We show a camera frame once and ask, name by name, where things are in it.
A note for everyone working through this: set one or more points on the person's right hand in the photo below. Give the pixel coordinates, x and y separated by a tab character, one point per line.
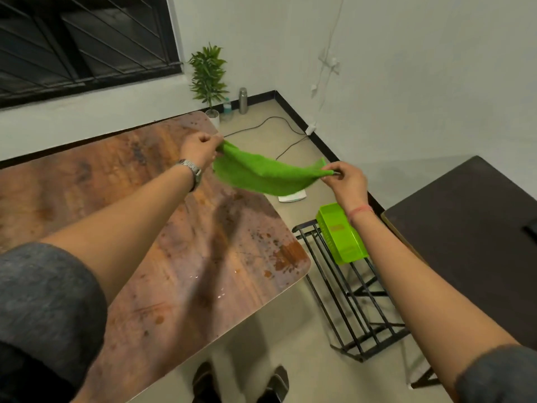
350	184

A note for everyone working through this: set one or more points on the person's left hand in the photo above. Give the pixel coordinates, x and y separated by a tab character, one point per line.
198	148

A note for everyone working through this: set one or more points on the person's left fingers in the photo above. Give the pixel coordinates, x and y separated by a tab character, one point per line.
214	142

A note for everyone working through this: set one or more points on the person's right fingers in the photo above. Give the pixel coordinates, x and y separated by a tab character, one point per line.
333	172

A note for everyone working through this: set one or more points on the green towel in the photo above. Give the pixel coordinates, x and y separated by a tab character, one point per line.
264	174

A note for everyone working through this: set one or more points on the person's left forearm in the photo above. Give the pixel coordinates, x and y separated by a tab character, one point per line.
121	218

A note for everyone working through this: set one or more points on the person's right forearm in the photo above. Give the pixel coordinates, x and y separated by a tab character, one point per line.
419	297

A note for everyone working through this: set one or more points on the silver wristwatch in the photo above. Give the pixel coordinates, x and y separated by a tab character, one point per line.
192	170

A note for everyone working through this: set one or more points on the clear plastic bottle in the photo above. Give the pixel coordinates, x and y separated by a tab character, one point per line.
227	109

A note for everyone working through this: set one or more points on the red wrist thread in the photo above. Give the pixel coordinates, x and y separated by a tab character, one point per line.
360	211

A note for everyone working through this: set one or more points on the white power adapter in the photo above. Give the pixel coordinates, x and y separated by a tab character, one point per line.
311	129

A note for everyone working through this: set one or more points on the white router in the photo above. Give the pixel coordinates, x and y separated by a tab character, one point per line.
292	197

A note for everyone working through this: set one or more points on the steel water bottle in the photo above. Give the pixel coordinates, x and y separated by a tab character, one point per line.
243	100

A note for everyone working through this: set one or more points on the green plastic basket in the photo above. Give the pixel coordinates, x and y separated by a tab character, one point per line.
340	234

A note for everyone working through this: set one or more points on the green potted plant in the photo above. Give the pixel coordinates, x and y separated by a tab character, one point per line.
207	77

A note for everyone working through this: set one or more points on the brown wooden table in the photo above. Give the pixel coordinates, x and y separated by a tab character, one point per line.
147	247

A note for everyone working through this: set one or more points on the black metal rack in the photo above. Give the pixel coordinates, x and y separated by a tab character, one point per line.
352	297

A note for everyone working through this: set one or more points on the dark wooden table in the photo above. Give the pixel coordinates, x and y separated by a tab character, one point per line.
474	243

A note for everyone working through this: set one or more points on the black barred window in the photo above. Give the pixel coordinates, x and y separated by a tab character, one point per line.
79	41

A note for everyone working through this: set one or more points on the person's right shoe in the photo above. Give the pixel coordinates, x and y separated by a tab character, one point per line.
275	386

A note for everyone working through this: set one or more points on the person's shoe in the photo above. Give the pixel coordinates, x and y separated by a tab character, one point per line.
205	384
275	386

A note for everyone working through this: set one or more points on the person's left shoe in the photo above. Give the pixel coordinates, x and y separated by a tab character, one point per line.
205	384

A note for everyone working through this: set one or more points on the grey left sleeve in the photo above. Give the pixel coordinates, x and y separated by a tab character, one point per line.
46	318

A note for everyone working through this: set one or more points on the grey sleeve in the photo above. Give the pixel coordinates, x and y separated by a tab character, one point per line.
499	375
46	318

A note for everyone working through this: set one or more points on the grey right sleeve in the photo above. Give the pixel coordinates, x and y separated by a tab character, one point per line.
499	375

